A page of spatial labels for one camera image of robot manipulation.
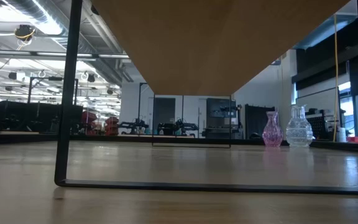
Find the clear cut-glass bulbous vase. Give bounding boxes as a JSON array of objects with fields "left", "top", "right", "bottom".
[{"left": 285, "top": 104, "right": 314, "bottom": 148}]

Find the black background robot station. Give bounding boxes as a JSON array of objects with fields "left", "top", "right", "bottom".
[
  {"left": 157, "top": 118, "right": 200, "bottom": 137},
  {"left": 117, "top": 118, "right": 150, "bottom": 135}
]

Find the dark grey door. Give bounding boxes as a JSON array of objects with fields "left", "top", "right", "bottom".
[{"left": 153, "top": 97, "right": 177, "bottom": 131}]

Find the black cabinet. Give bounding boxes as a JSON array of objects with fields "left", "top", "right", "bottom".
[{"left": 206, "top": 98, "right": 244, "bottom": 140}]

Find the red storage bin stack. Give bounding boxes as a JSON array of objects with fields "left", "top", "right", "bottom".
[
  {"left": 104, "top": 116, "right": 120, "bottom": 136},
  {"left": 81, "top": 111, "right": 98, "bottom": 134}
]

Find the light wooden tray board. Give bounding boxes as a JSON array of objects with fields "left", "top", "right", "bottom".
[{"left": 53, "top": 0, "right": 358, "bottom": 196}]

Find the dark standing board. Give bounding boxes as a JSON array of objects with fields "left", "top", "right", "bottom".
[{"left": 244, "top": 104, "right": 275, "bottom": 140}]

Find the purple-pink ribbed glass vase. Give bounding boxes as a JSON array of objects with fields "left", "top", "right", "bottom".
[{"left": 262, "top": 110, "right": 284, "bottom": 148}]

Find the black pegboard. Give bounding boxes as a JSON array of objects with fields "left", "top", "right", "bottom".
[{"left": 305, "top": 108, "right": 328, "bottom": 141}]

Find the white roll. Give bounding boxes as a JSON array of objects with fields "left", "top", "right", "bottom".
[{"left": 336, "top": 126, "right": 347, "bottom": 143}]

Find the silver ventilation duct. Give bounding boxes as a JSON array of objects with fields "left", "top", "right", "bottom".
[{"left": 6, "top": 0, "right": 133, "bottom": 83}]

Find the black aluminium rig frame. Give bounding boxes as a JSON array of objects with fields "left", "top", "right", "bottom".
[{"left": 0, "top": 132, "right": 358, "bottom": 153}]

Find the black partition wall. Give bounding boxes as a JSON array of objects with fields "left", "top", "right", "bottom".
[{"left": 0, "top": 100, "right": 83, "bottom": 133}]

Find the black yellow ceiling cable reel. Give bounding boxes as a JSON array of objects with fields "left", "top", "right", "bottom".
[{"left": 13, "top": 24, "right": 37, "bottom": 41}]

